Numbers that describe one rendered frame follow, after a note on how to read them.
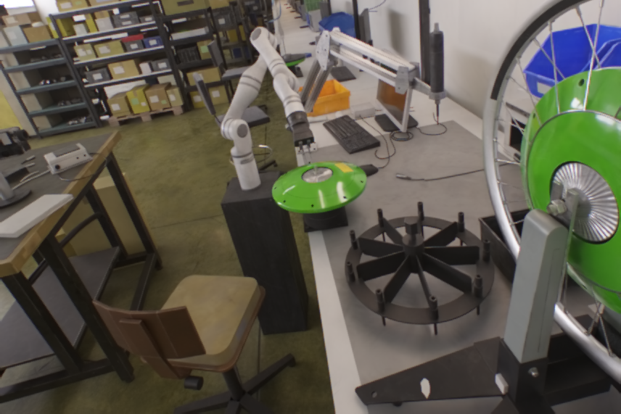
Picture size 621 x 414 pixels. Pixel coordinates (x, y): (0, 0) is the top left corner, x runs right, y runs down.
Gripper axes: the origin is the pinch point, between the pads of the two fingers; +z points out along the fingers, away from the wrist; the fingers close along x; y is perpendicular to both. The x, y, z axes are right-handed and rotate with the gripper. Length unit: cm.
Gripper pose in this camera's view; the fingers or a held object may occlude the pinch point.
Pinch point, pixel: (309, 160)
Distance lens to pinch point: 134.5
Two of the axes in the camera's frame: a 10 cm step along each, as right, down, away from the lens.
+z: 2.6, 8.4, -4.7
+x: 9.6, -2.4, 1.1
